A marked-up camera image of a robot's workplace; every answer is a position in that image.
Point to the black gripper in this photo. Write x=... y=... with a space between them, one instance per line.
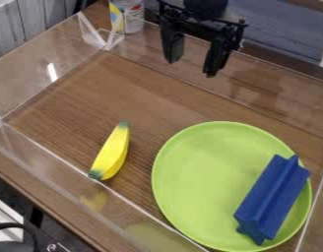
x=205 y=17

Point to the yellow toy banana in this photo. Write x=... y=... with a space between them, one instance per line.
x=111 y=156

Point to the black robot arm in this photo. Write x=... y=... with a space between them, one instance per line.
x=204 y=18

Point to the green round plate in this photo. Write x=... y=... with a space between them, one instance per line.
x=204 y=173

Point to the blue plastic block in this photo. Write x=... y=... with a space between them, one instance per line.
x=270 y=199

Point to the clear acrylic enclosure wall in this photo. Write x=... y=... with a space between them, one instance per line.
x=78 y=80

